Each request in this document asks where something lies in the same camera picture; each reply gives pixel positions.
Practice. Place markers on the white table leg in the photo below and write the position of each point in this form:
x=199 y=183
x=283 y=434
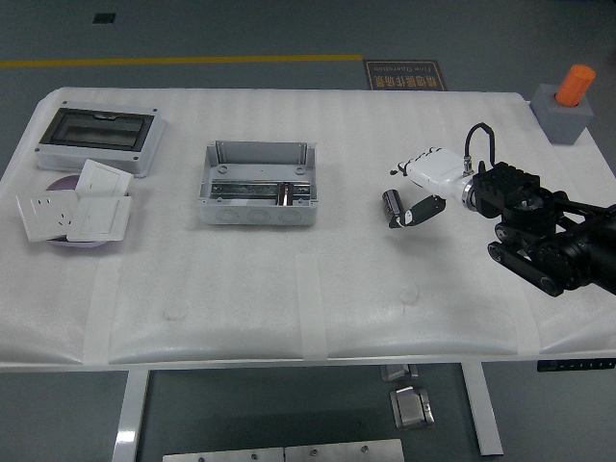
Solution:
x=130 y=418
x=481 y=409

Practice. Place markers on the small metal foot block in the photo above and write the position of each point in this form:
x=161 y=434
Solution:
x=397 y=373

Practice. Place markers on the metal mounting rail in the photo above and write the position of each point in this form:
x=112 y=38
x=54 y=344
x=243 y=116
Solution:
x=240 y=188

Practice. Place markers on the grey distribution box, dark window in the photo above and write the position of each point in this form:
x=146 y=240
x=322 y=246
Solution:
x=96 y=127

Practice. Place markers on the grey metal plate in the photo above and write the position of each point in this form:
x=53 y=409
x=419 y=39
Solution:
x=221 y=456
x=344 y=452

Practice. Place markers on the grey block holder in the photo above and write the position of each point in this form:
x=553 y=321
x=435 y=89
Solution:
x=563 y=125

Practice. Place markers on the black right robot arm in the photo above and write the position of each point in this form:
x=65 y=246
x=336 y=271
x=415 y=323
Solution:
x=577 y=250

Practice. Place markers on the brown floor sign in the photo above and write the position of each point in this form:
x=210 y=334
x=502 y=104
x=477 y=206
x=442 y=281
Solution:
x=404 y=72

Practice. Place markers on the black table control panel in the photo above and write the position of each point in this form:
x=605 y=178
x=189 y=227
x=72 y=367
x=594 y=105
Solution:
x=577 y=365

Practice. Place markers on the orange cylinder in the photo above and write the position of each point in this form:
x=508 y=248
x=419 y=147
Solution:
x=575 y=84

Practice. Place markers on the purple plate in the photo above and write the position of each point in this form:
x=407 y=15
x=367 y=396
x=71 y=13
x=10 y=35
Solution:
x=62 y=185

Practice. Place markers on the large metal foot block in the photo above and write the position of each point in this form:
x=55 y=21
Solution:
x=409 y=409

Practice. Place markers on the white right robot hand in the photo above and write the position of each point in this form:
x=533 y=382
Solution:
x=438 y=171

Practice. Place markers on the white wall socket panel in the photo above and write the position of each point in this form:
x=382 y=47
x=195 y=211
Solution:
x=45 y=216

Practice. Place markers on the white foam mat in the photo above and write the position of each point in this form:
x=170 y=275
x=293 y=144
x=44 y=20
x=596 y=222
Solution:
x=289 y=289

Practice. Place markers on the white wall switch panel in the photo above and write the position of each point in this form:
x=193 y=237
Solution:
x=103 y=179
x=98 y=219

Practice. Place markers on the grey open junction box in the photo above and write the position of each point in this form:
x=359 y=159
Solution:
x=255 y=216

